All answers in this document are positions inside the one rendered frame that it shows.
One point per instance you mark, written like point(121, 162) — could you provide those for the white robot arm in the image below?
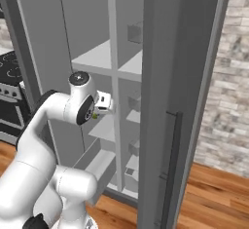
point(35, 161)

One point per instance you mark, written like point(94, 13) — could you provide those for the black stove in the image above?
point(9, 109)

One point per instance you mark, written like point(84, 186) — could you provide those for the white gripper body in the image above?
point(111, 106)

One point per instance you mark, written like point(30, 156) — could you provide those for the grey fridge door bin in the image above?
point(134, 104)
point(134, 146)
point(132, 174)

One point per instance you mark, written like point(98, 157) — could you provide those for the grey fridge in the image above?
point(87, 12)

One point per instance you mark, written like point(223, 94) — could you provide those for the grey fridge shelf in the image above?
point(97, 59)
point(105, 129)

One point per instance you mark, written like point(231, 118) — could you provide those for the yellow-green lemon wedge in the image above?
point(95, 116)

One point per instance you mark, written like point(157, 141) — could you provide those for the grey freezer drawer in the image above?
point(104, 168)

